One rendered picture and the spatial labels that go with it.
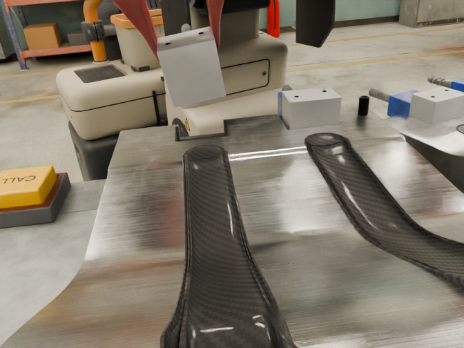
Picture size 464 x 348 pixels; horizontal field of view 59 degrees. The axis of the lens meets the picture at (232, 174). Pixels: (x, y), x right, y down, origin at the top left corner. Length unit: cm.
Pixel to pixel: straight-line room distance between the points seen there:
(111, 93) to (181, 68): 59
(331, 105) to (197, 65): 13
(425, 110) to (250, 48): 35
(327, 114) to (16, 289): 32
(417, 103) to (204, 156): 28
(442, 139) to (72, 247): 39
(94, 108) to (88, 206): 48
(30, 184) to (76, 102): 47
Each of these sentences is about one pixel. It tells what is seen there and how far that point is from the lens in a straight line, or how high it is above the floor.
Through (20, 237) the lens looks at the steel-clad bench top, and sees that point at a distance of 48.
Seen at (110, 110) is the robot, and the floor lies 75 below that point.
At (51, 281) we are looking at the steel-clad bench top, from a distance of 40.
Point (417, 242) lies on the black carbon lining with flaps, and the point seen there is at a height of 89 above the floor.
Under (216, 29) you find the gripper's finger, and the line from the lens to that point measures 37.
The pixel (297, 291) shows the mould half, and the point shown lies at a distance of 18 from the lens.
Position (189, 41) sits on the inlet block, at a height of 98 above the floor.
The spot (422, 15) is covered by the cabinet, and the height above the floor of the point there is 15.
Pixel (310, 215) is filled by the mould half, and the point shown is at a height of 88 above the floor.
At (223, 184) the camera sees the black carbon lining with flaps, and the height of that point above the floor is 88.
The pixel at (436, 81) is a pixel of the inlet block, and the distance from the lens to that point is 69.
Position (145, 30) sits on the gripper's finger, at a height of 99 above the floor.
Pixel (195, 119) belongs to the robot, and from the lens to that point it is 71.
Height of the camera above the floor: 104
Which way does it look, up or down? 28 degrees down
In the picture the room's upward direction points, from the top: 4 degrees counter-clockwise
